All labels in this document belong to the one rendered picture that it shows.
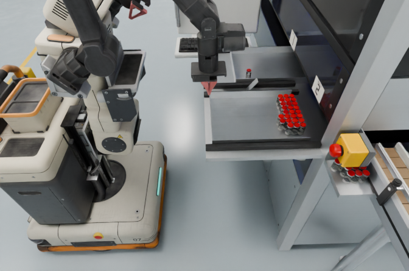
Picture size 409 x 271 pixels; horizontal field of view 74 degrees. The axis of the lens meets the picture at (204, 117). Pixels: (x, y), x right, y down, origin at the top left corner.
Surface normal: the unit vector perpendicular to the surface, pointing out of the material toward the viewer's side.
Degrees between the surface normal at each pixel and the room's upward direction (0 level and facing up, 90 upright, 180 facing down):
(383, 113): 90
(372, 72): 90
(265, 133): 0
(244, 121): 0
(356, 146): 0
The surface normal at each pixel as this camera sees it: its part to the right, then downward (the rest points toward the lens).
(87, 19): 0.13, 0.74
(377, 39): -1.00, 0.03
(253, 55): -0.02, -0.70
